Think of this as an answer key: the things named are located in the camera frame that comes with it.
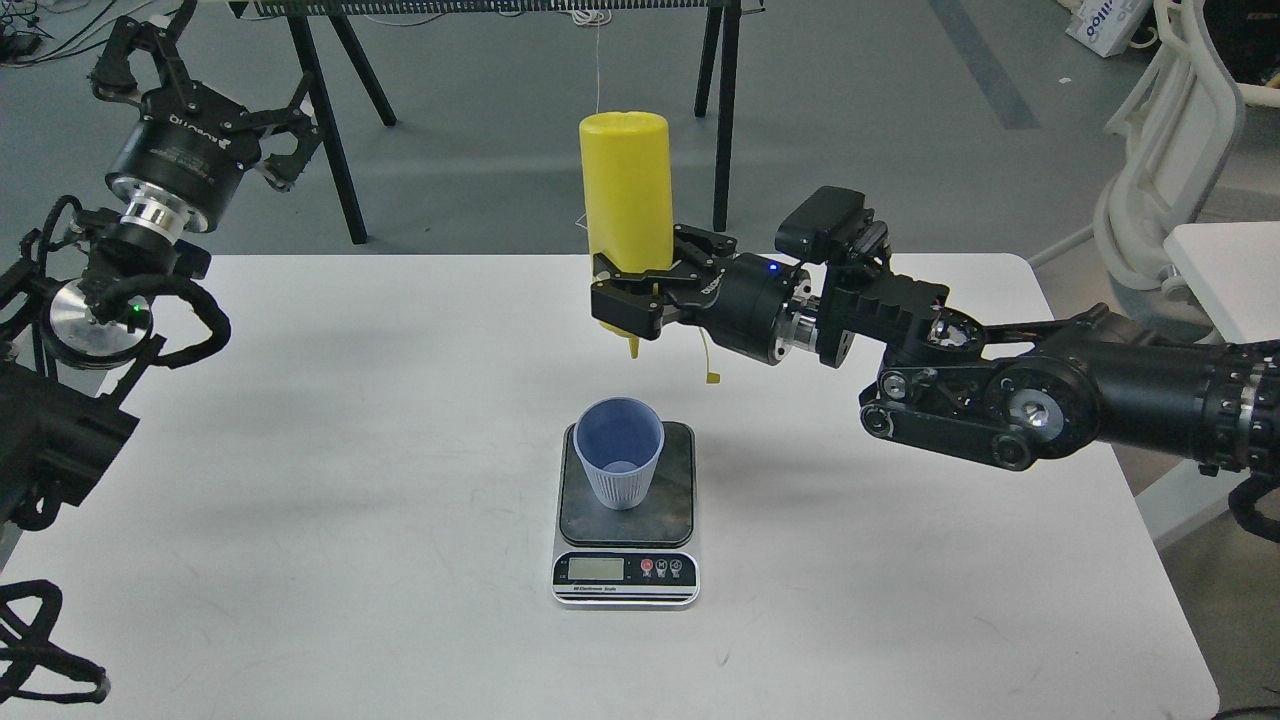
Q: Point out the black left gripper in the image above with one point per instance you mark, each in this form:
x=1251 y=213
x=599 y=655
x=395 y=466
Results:
x=185 y=165

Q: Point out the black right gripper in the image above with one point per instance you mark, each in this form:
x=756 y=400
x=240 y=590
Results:
x=755 y=306

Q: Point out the yellow squeeze seasoning bottle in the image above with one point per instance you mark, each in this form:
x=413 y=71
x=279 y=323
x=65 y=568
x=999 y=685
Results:
x=628 y=211

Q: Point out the blue ribbed plastic cup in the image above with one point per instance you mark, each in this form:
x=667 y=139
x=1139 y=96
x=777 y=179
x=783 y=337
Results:
x=619 y=441

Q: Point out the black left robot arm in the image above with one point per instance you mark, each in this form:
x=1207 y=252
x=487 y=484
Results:
x=98 y=295

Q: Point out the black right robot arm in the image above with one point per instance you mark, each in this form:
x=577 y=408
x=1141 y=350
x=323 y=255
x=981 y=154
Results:
x=1005 y=395

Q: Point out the digital kitchen scale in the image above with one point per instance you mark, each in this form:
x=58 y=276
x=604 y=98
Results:
x=641 y=558

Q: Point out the black trestle table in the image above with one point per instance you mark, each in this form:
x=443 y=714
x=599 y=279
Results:
x=459 y=132

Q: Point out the white printed bag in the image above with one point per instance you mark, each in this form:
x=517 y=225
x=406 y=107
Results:
x=1109 y=28

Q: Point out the white office chair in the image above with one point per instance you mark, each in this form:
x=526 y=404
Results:
x=1179 y=124

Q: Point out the white side table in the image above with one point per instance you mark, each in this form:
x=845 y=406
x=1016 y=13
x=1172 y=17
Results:
x=1233 y=270

